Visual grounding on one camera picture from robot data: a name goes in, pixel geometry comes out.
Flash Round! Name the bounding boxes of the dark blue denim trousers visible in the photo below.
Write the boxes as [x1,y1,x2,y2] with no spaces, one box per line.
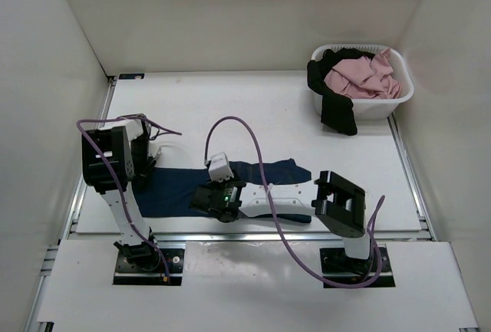
[132,159,311,218]

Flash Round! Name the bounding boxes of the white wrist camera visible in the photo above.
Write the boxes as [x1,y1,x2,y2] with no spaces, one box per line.
[205,152,235,182]
[150,146,163,162]

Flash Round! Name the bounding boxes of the black garment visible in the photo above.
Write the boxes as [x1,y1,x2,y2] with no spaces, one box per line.
[307,48,375,136]

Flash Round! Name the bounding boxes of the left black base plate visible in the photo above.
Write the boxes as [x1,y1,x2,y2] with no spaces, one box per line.
[113,242,185,286]

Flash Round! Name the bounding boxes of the purple cable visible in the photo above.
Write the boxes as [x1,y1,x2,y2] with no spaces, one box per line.
[204,116,386,290]
[76,115,183,283]

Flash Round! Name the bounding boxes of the dark label sticker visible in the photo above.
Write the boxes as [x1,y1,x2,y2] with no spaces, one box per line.
[118,73,145,80]

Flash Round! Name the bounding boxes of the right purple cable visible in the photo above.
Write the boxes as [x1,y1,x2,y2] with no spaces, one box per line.
[204,116,386,290]

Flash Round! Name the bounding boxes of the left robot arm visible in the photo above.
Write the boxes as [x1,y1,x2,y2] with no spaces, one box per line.
[77,114,161,271]

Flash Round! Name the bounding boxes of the white laundry basket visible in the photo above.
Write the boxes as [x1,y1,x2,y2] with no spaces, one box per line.
[311,44,414,121]

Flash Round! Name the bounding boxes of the aluminium table frame rail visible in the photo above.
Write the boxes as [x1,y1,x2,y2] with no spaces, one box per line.
[22,73,480,332]

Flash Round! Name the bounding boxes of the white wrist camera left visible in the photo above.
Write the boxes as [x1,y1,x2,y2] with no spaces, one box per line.
[150,146,163,162]

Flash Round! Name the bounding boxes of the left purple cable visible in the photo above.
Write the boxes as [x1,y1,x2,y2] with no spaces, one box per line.
[76,115,183,283]

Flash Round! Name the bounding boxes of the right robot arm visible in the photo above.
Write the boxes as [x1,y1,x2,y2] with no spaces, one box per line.
[189,171,374,271]

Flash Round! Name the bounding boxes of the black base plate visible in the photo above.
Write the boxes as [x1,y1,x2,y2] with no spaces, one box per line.
[319,247,396,288]
[113,242,185,286]

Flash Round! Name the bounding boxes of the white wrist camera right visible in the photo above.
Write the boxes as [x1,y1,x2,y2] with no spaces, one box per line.
[205,152,235,182]

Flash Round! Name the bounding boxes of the white foam cover board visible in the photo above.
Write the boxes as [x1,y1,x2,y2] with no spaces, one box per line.
[38,240,478,331]

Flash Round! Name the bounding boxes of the pink garment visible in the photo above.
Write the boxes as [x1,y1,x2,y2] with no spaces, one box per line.
[324,48,402,100]

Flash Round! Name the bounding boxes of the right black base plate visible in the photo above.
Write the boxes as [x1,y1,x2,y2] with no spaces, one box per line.
[319,247,396,288]

